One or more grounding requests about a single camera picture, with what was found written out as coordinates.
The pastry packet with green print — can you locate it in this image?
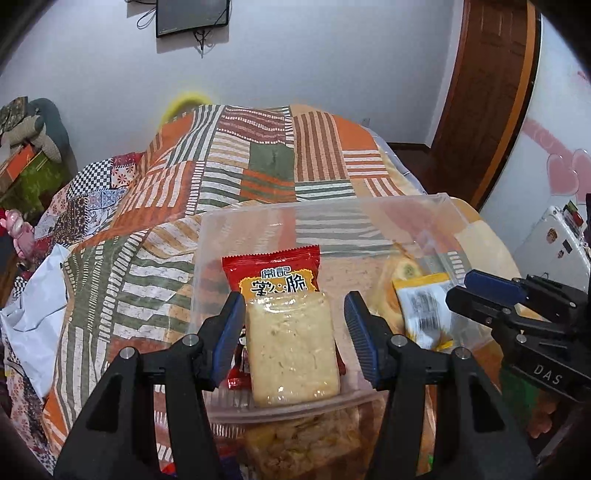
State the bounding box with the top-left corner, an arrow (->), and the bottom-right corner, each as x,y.
388,256 -> 423,283

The yellow foam arch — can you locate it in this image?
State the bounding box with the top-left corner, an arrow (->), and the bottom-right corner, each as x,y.
157,91 -> 213,125

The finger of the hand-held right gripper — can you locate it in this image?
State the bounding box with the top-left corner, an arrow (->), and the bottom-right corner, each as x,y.
445,286 -> 546,344
464,270 -> 591,324

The small wall monitor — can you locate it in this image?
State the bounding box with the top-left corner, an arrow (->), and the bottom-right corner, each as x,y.
154,0 -> 232,38

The orange cardboard box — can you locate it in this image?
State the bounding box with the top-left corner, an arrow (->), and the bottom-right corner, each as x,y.
0,143 -> 47,192

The floral checked quilt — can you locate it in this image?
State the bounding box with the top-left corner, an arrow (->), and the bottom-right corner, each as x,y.
0,152 -> 148,467

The grey plush toy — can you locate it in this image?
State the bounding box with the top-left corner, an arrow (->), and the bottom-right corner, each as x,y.
0,98 -> 77,162

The red biscuit snack packet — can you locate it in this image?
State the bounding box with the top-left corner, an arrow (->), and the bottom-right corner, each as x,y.
222,246 -> 347,408

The white cloth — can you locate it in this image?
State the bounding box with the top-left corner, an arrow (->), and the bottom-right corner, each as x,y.
0,244 -> 70,365

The wooden door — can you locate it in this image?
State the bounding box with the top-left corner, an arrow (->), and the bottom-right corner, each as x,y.
425,0 -> 542,212

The yellow crispy snack packet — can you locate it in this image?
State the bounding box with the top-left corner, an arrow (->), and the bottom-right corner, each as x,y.
242,406 -> 384,480

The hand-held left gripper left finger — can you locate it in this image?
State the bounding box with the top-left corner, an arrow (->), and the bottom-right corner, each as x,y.
53,292 -> 247,480

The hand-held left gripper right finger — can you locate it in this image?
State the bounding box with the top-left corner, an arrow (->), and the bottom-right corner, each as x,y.
344,291 -> 539,480

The white appliance with stickers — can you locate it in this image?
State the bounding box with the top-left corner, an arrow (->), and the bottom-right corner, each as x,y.
512,205 -> 591,296

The pink plush toy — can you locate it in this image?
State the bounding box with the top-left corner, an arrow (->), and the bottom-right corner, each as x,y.
0,208 -> 37,260

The orange crisps packet green label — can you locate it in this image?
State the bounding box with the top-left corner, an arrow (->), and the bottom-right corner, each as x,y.
499,364 -> 561,439

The striped patchwork blanket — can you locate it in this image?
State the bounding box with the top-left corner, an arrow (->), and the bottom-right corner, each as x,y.
44,104 -> 522,480

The yellow white snack packet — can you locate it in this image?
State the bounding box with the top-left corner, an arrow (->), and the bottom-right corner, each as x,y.
392,272 -> 455,352

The green cardboard box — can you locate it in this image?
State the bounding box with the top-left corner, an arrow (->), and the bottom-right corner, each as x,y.
0,152 -> 77,222

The clear plastic container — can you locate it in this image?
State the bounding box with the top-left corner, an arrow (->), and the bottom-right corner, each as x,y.
187,193 -> 509,423

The dark patterned cloth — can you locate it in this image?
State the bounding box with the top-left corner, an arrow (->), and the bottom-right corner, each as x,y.
0,96 -> 29,136

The pink wall decal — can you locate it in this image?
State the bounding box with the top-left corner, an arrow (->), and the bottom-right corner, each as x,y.
524,117 -> 591,197

